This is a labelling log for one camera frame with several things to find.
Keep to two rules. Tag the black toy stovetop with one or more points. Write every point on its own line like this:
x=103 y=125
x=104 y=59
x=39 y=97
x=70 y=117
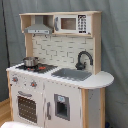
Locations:
x=39 y=68

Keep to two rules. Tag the small metal pot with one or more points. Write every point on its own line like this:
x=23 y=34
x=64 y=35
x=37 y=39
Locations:
x=30 y=61

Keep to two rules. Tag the white toy microwave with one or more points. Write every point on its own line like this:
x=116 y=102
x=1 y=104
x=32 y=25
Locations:
x=74 y=24

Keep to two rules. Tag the wooden toy kitchen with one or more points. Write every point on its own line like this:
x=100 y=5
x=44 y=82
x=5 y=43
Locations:
x=61 y=50

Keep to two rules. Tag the grey toy sink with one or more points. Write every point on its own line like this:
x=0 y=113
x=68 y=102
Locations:
x=72 y=74

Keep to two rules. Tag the red stove knob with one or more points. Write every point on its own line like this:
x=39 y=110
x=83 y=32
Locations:
x=33 y=84
x=14 y=79

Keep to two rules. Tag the white cupboard door with dispenser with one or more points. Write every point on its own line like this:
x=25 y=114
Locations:
x=63 y=106

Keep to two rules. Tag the right red stove knob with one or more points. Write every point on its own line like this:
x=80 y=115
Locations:
x=33 y=84

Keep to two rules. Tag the grey range hood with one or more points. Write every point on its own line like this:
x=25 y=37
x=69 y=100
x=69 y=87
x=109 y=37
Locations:
x=38 y=25

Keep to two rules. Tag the left red stove knob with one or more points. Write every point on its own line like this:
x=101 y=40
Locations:
x=14 y=79

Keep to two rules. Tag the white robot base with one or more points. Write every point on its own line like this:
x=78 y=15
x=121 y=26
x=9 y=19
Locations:
x=17 y=125

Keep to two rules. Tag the black toy faucet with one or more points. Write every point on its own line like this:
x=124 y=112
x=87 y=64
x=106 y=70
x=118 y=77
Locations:
x=80 y=65

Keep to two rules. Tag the white oven door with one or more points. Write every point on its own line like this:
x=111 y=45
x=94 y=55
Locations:
x=27 y=106

